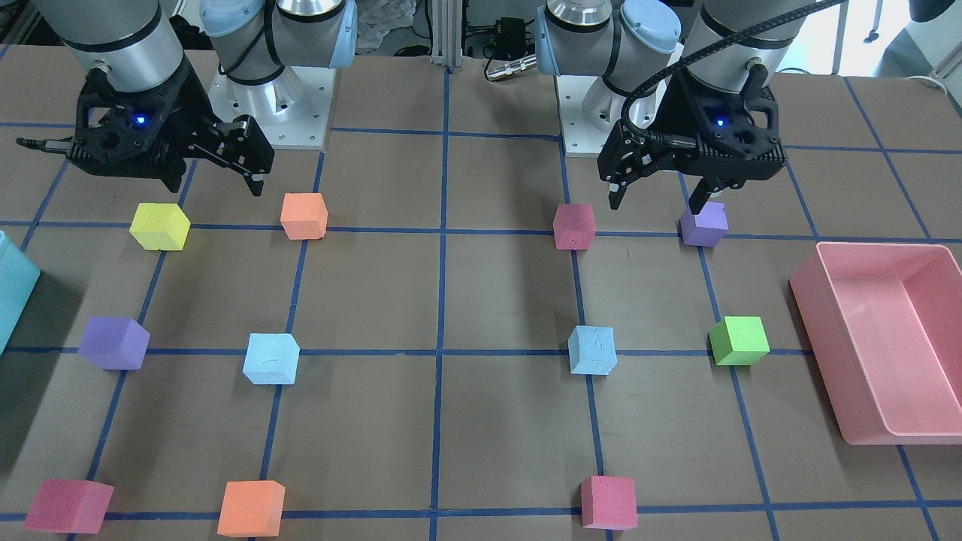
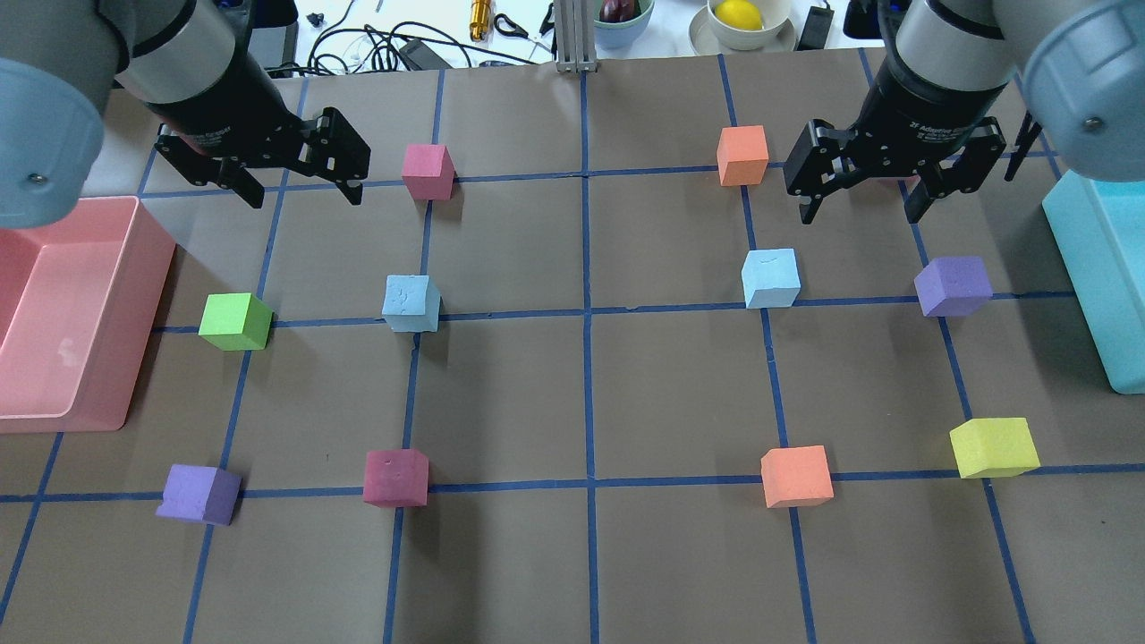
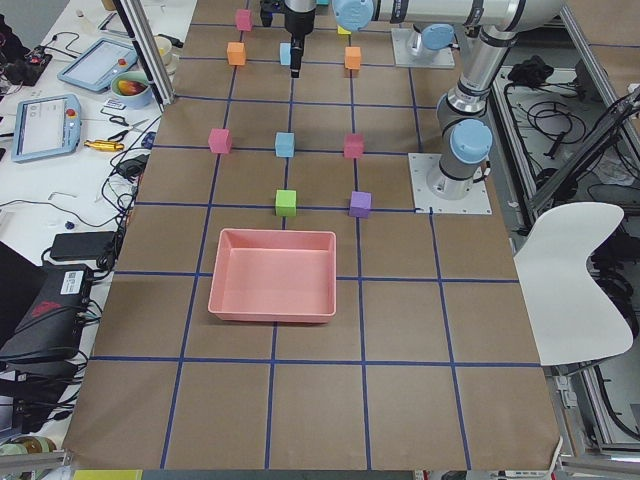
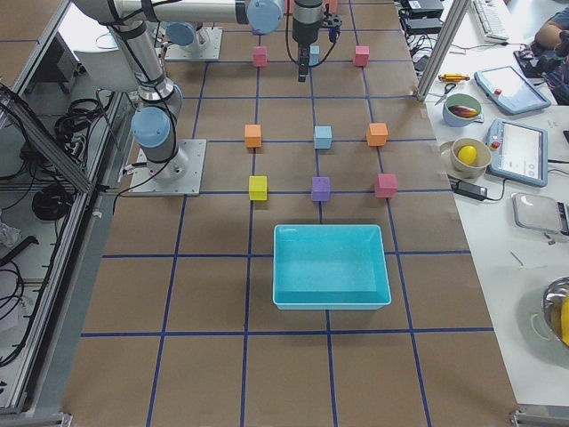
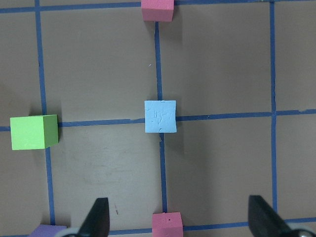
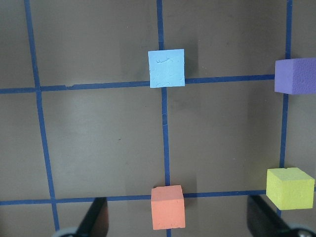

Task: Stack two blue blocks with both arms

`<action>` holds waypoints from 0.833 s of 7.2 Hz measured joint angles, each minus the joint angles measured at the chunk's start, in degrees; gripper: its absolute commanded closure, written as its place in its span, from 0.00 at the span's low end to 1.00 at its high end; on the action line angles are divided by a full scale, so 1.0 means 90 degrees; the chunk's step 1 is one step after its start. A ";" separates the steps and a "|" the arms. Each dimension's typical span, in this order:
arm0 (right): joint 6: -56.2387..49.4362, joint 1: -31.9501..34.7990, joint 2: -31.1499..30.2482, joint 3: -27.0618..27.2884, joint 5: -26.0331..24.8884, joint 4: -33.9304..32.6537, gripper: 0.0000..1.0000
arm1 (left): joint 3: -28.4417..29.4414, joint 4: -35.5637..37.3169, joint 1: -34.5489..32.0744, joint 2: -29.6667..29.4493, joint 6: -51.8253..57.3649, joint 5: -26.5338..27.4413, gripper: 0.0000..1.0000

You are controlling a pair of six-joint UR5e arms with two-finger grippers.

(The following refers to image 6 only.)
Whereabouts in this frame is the yellow foam block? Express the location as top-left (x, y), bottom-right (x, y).
top-left (266, 167), bottom-right (315, 210)

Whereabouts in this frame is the orange foam block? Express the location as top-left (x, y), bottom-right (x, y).
top-left (151, 185), bottom-right (186, 230)

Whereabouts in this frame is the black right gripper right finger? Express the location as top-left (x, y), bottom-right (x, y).
top-left (247, 195), bottom-right (296, 237)

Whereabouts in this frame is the purple foam block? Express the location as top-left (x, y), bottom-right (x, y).
top-left (274, 58), bottom-right (316, 95)

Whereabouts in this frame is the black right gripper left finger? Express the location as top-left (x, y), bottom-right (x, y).
top-left (76, 197), bottom-right (109, 237)

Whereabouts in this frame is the light blue foam block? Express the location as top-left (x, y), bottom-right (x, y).
top-left (148, 49), bottom-right (185, 88)

